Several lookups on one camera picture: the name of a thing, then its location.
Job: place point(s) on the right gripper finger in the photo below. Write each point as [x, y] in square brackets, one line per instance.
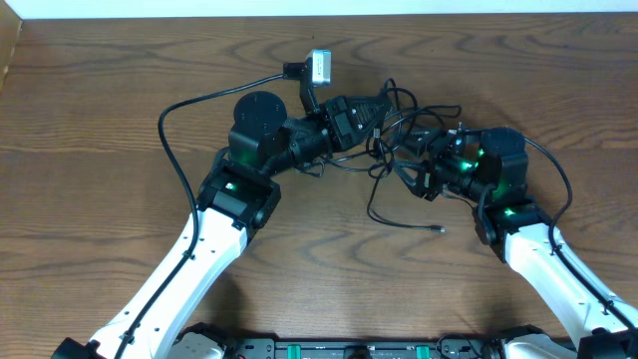
[415, 176]
[417, 142]

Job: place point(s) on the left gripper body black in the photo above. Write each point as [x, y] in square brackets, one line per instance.
[340, 126]

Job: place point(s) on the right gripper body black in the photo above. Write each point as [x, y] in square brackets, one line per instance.
[431, 176]

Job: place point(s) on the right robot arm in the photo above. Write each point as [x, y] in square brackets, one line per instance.
[489, 167]

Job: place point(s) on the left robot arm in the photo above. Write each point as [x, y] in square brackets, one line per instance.
[235, 200]

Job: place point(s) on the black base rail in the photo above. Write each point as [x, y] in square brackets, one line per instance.
[450, 346]

